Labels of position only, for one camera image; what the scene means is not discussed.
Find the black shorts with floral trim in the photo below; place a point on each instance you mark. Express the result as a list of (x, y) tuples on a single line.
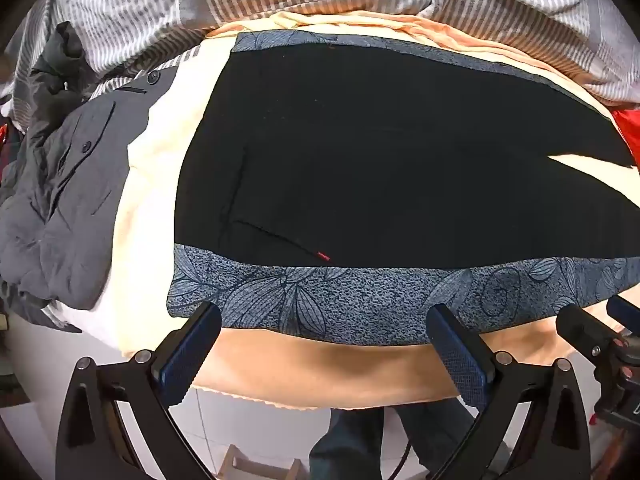
[(310, 300)]

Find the red cloth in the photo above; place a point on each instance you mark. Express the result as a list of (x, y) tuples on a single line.
[(627, 132)]

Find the peach bed sheet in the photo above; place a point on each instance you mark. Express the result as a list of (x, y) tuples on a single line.
[(150, 185)]

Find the person's legs in jeans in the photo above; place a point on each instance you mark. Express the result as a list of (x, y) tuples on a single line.
[(350, 440)]

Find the wooden stool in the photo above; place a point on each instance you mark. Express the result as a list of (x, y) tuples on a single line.
[(260, 465)]

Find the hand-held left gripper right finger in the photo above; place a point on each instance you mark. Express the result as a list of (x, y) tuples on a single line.
[(457, 355)]

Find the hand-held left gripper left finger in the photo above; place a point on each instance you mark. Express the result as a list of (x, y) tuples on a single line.
[(187, 355)]

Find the white mattress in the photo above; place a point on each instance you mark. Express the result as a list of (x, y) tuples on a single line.
[(85, 322)]

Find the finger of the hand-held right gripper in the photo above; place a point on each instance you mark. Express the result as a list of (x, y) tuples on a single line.
[(582, 327), (626, 312)]

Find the grey buttoned garment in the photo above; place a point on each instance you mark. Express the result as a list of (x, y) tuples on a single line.
[(65, 200)]

